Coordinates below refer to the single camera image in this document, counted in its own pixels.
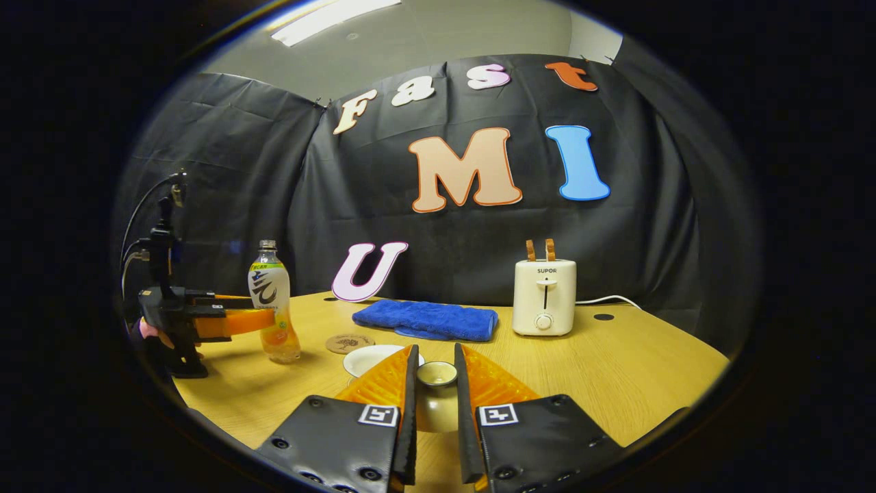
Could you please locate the black backdrop cloth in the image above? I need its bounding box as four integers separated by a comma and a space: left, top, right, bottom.
113, 55, 762, 357

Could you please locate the round brown coaster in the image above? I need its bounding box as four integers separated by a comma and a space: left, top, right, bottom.
325, 333, 376, 355

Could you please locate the cream teacup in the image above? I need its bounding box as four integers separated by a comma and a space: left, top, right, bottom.
343, 344, 425, 379

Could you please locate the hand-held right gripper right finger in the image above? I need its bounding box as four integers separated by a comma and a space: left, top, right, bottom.
454, 342, 623, 493

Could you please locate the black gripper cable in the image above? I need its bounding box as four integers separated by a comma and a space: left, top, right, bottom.
120, 175, 184, 302

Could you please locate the cream toaster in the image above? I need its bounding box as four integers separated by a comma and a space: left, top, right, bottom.
512, 259, 578, 338

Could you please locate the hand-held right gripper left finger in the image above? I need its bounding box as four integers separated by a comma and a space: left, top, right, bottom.
255, 344, 420, 493

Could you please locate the blue towel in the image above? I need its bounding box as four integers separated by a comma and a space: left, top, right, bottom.
352, 299, 500, 342

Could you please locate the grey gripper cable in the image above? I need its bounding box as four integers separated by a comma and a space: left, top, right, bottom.
120, 249, 150, 302

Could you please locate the clear water bottle white label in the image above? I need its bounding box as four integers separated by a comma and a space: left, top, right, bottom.
248, 240, 302, 364

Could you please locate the white toaster cable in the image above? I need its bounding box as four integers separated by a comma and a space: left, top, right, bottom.
575, 295, 643, 311

